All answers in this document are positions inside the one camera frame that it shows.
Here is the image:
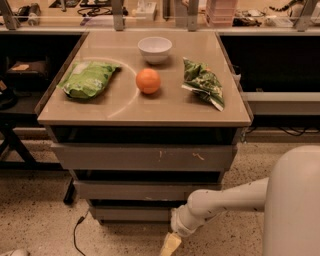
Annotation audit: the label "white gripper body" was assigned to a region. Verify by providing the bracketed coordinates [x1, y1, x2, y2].
[171, 205, 200, 237]

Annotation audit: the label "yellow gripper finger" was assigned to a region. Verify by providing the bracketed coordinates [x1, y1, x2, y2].
[160, 233, 182, 256]

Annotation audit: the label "grey bottom drawer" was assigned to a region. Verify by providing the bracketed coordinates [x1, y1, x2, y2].
[90, 207, 171, 222]

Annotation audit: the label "grey drawer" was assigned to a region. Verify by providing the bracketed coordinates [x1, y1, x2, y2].
[51, 143, 237, 171]
[74, 181, 221, 201]
[90, 207, 171, 222]

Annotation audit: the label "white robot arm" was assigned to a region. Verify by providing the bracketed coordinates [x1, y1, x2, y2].
[160, 145, 320, 256]

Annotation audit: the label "grey middle drawer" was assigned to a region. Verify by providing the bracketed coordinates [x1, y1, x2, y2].
[74, 181, 221, 201]

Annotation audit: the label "grey drawer cabinet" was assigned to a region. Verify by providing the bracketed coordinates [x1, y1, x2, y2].
[38, 30, 251, 210]

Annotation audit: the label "grey top drawer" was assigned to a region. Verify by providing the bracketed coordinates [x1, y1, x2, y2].
[51, 143, 237, 171]

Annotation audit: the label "orange fruit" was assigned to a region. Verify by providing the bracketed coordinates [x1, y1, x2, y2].
[136, 68, 161, 94]

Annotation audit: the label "dark green chip bag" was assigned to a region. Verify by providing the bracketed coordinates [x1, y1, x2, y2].
[182, 58, 225, 111]

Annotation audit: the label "light green chip bag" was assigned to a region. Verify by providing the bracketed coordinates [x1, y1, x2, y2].
[58, 60, 120, 99]

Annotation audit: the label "white bowl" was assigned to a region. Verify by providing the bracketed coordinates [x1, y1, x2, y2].
[138, 37, 172, 64]

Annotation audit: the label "pink stacked trays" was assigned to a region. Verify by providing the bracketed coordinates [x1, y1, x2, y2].
[205, 0, 238, 27]

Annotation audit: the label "white box on bench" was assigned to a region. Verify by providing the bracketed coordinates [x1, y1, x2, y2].
[135, 0, 157, 21]

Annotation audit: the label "black floor cable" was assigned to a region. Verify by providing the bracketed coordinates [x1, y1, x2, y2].
[72, 209, 90, 256]

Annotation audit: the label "black table frame left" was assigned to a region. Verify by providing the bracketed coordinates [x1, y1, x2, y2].
[0, 116, 77, 205]

